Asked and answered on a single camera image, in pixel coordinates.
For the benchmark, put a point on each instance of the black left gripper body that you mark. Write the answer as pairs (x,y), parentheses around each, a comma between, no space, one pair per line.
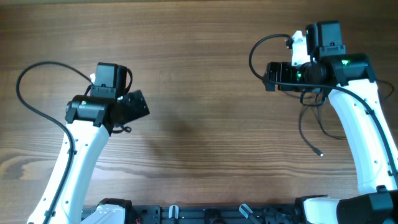
(132,109)

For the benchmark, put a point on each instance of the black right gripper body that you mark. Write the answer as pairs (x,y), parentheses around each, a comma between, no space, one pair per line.
(286,73)

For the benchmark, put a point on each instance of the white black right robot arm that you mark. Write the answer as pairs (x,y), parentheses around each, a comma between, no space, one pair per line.
(320,62)

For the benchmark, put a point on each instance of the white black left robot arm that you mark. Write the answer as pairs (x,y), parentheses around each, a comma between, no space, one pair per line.
(106,108)

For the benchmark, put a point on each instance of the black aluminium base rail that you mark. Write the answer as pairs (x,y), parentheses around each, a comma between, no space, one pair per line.
(144,214)

